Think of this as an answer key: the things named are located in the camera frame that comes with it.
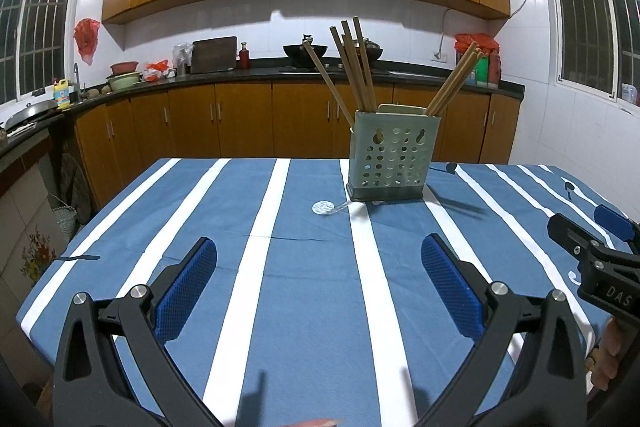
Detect white power cable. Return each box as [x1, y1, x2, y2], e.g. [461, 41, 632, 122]
[440, 0, 546, 55]

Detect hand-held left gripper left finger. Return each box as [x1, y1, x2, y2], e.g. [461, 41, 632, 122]
[52, 237, 221, 427]

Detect white round disc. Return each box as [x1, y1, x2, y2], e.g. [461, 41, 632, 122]
[311, 199, 351, 215]

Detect barred window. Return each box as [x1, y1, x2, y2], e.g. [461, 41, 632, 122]
[0, 0, 86, 102]
[537, 0, 640, 102]

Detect red hanging plastic bag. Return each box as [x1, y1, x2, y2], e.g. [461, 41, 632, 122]
[74, 18, 101, 65]

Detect yellow detergent bottle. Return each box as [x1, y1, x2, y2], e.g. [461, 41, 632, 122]
[54, 78, 72, 109]

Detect dark cutting board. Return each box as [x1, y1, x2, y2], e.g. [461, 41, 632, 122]
[190, 36, 238, 74]

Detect red and white bag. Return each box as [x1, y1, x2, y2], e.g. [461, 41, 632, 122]
[144, 61, 171, 82]

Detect wooden chopstick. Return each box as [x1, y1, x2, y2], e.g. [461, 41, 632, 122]
[301, 39, 355, 128]
[435, 51, 488, 116]
[429, 47, 482, 116]
[341, 20, 373, 114]
[352, 17, 379, 114]
[329, 25, 368, 114]
[424, 41, 477, 115]

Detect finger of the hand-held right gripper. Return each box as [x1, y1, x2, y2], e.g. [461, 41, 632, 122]
[595, 205, 640, 253]
[547, 213, 601, 260]

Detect wooden base cabinets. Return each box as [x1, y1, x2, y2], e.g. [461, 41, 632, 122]
[75, 79, 521, 208]

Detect person's right hand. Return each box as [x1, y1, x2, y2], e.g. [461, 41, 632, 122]
[590, 319, 623, 393]

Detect green basin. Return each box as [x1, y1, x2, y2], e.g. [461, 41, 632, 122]
[106, 72, 143, 92]

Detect metal pan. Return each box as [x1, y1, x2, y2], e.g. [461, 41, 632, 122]
[4, 99, 60, 130]

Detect black kitchen countertop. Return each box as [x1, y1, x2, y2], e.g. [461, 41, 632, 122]
[0, 66, 526, 158]

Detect wicker basket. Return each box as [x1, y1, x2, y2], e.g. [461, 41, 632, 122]
[50, 204, 78, 240]

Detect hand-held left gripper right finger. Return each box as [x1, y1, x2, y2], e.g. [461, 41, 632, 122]
[415, 233, 586, 427]

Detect black pot with lid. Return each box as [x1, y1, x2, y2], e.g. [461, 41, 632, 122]
[352, 38, 384, 62]

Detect grey perforated chopstick holder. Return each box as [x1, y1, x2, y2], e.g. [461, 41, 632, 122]
[346, 104, 443, 202]

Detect blue white striped tablecloth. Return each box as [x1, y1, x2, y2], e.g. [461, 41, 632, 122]
[15, 157, 640, 427]

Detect black wok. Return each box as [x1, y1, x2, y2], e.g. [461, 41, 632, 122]
[282, 34, 330, 68]

